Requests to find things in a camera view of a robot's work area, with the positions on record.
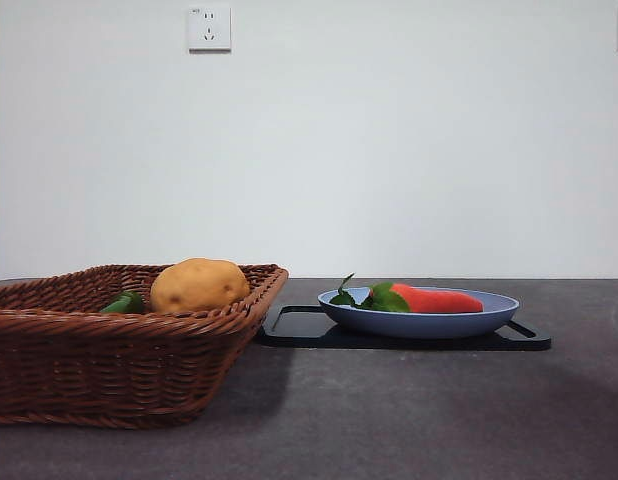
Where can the blue round plate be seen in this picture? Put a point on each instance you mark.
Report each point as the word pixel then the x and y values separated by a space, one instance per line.
pixel 419 325

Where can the orange carrot with green leaves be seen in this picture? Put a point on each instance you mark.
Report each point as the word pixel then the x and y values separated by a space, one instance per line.
pixel 439 301

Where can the black rectangular tray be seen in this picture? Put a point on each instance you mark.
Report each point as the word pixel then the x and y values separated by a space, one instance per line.
pixel 299 336

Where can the yellow-brown potato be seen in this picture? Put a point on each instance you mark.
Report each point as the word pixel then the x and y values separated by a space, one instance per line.
pixel 199 287

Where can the green pepper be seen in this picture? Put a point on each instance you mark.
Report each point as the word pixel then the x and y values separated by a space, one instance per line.
pixel 123 303

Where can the brown wicker basket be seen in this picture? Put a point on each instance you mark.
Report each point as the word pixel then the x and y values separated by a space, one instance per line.
pixel 114 370

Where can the white wall socket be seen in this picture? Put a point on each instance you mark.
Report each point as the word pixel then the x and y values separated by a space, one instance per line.
pixel 210 29

